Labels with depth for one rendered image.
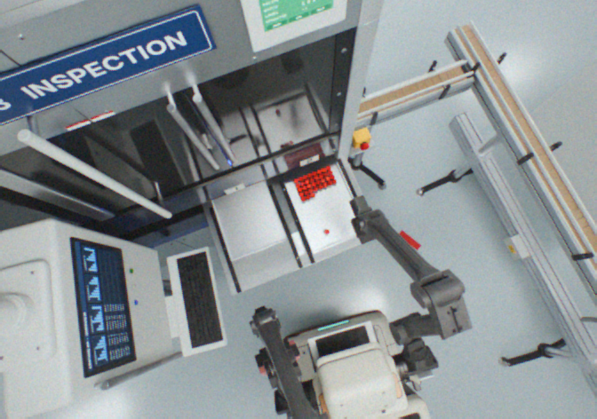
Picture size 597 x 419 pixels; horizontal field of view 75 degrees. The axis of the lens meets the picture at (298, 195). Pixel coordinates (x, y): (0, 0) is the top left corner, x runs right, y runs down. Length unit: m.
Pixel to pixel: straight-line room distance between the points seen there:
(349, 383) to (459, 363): 1.59
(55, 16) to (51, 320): 0.76
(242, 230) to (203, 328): 0.46
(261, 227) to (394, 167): 1.32
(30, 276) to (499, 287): 2.48
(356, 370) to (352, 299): 1.38
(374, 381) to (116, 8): 1.08
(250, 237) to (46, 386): 0.91
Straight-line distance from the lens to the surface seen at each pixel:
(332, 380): 1.24
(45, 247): 1.28
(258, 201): 1.77
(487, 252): 2.83
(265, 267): 1.72
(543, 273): 2.33
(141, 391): 2.86
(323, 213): 1.74
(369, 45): 1.09
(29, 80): 0.86
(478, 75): 2.08
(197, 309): 1.83
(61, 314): 1.24
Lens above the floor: 2.58
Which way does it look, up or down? 75 degrees down
